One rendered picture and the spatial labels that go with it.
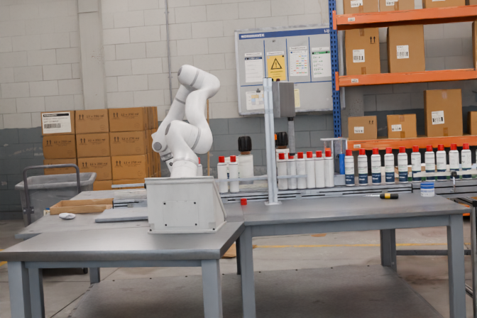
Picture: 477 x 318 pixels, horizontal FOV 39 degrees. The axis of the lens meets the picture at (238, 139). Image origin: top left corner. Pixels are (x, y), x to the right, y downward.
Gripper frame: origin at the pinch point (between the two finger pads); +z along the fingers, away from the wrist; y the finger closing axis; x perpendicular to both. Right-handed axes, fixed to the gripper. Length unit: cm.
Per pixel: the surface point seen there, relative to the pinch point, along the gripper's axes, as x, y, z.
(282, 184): -52, -3, 22
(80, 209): 53, -13, -9
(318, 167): -74, -3, 21
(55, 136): 135, 333, -68
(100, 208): 43.0, -13.0, -5.9
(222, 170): -24.4, -2.4, 2.1
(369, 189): -95, -5, 43
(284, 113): -67, -14, -14
